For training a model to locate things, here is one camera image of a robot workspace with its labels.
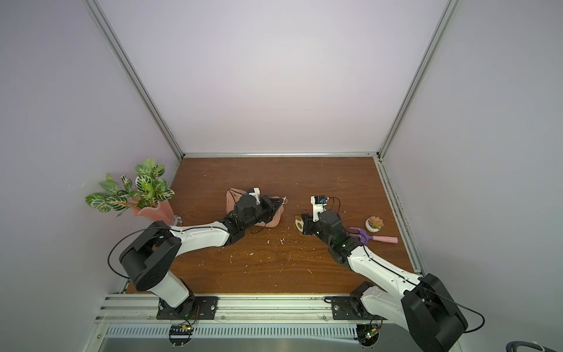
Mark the pink corduroy pouch bag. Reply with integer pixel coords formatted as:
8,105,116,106
226,189,284,228

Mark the circuit board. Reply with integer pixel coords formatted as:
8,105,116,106
168,324,195,348
356,324,380,348

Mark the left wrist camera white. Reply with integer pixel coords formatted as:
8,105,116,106
248,188,261,205

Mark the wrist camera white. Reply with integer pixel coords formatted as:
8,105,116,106
311,195,328,222
248,188,261,205

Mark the purple pink handled tool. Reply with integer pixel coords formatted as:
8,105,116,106
346,227,399,245

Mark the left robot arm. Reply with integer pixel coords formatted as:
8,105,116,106
119,190,284,309

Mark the green leafy artificial plant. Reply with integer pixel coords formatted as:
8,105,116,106
85,158,175,216

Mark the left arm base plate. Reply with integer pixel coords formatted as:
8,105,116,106
156,296,219,321

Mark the right circuit board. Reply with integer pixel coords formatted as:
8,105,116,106
356,324,380,348

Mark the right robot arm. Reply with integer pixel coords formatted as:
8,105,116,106
295,211,472,351

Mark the pink glass vase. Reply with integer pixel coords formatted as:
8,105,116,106
131,200,183,226

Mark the aluminium front rail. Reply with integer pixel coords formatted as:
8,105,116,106
95,293,376,324

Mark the white brown plush decoration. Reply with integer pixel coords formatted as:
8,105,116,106
295,216,304,233

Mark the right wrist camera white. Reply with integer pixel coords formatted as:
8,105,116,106
311,195,328,222

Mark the left circuit board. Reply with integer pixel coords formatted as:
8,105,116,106
168,324,195,348

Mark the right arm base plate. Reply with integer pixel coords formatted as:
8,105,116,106
323,296,382,321

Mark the small succulent in white pot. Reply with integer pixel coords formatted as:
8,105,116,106
365,216,384,233

